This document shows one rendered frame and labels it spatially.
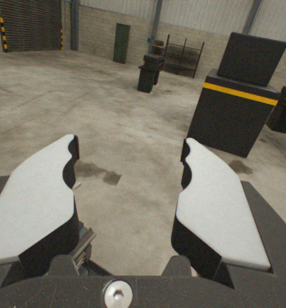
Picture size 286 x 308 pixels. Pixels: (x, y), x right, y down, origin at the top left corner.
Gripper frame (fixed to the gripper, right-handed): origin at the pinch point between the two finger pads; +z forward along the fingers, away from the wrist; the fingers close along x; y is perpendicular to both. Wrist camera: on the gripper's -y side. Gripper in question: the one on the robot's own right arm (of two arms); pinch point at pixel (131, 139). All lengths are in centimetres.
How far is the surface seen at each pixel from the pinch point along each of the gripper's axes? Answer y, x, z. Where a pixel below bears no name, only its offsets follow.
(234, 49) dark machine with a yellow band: 11, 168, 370
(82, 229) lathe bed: 72, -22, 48
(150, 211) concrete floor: 162, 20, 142
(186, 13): -110, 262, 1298
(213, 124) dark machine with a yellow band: 133, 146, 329
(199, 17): -96, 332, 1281
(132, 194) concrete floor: 159, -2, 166
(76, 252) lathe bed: 72, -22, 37
